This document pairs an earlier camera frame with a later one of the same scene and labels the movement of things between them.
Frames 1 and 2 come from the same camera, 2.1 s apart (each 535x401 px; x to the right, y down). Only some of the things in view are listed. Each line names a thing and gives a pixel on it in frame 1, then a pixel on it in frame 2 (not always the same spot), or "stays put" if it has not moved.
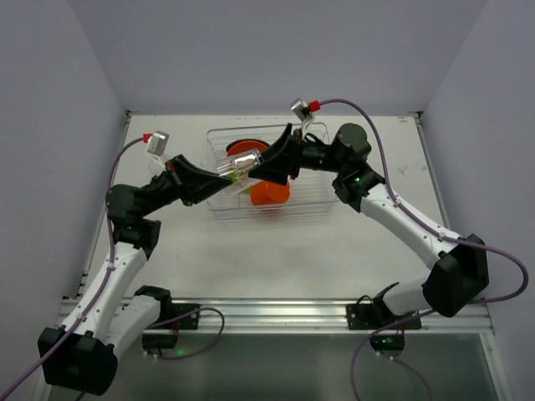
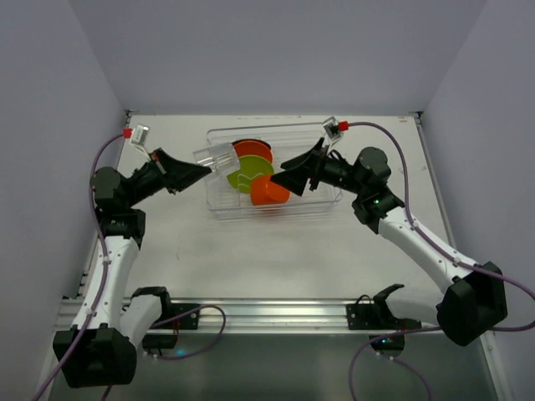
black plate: [246, 139] stays put
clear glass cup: [239, 166] to [221, 159]
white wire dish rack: [231, 152] stays put
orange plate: [245, 146] stays put
